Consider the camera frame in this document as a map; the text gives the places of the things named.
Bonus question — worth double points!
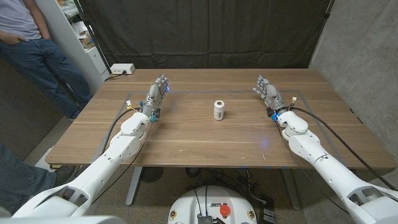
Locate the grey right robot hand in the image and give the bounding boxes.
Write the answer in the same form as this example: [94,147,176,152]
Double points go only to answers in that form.
[252,74,290,121]

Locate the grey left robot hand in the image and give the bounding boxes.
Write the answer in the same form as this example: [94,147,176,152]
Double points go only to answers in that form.
[140,73,170,123]

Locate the small white bottle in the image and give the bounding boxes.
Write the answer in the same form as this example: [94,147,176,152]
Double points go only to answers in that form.
[213,100,226,121]

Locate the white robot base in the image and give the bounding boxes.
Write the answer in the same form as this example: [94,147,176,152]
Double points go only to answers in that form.
[167,185,258,224]

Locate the white power socket box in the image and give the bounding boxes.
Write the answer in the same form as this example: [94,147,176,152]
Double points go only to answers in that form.
[110,63,136,75]

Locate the black backdrop curtain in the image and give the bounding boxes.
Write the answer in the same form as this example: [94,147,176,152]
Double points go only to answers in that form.
[77,0,332,70]

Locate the round black floor fan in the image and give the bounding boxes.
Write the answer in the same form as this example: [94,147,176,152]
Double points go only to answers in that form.
[139,167,165,184]

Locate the black backdrop stand pole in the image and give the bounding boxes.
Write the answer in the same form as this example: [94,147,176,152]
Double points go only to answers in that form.
[73,0,113,75]
[323,0,335,19]

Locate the brown cardboard box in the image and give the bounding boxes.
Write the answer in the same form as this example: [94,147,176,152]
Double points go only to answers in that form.
[79,34,96,50]

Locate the white crumpled papers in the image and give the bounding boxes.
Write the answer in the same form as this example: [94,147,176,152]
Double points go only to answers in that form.
[70,21,90,40]

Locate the white shelf cabinet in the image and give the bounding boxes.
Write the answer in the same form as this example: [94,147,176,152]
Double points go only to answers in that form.
[35,0,110,94]

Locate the black floor power strip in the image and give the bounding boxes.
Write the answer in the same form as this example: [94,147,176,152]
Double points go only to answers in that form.
[259,198,276,224]

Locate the person in grey t-shirt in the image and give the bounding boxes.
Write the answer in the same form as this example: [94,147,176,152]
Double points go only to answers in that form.
[0,0,92,121]

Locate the white flat floor board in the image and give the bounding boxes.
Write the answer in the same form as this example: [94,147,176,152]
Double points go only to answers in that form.
[34,146,63,172]

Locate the white robot torso shell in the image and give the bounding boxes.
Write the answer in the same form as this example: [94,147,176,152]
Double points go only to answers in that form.
[0,207,127,224]

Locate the seated person in blue jeans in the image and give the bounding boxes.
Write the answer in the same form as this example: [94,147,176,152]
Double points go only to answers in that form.
[0,142,77,215]

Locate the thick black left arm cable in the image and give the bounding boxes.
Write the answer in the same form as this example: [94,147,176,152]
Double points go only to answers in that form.
[101,105,142,155]

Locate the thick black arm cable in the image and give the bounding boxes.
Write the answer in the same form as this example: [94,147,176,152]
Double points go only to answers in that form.
[290,106,398,191]
[101,105,142,155]

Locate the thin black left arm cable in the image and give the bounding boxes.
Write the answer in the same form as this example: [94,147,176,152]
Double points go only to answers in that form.
[93,121,153,203]

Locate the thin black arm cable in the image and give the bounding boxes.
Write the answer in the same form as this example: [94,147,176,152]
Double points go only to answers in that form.
[275,121,349,214]
[93,121,153,203]

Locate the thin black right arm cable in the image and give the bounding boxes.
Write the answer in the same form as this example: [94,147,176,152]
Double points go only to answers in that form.
[275,121,349,214]

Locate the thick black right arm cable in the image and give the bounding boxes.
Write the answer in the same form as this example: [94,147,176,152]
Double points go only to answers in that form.
[290,106,398,191]

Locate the tangle of black floor cables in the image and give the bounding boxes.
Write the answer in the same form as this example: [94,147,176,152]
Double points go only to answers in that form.
[185,167,265,203]

